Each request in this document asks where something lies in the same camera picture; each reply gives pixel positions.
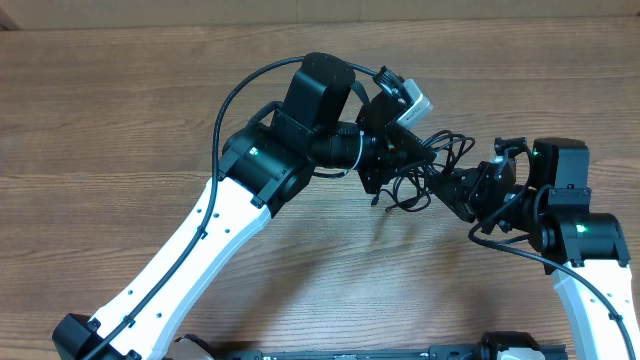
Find thick black usb cable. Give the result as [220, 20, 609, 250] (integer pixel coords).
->
[370, 159, 441, 214]

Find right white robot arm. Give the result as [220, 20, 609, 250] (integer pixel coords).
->
[426, 137, 639, 359]

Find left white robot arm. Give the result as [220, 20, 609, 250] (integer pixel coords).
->
[52, 52, 435, 359]

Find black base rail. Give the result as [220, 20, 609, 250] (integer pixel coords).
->
[172, 330, 569, 360]

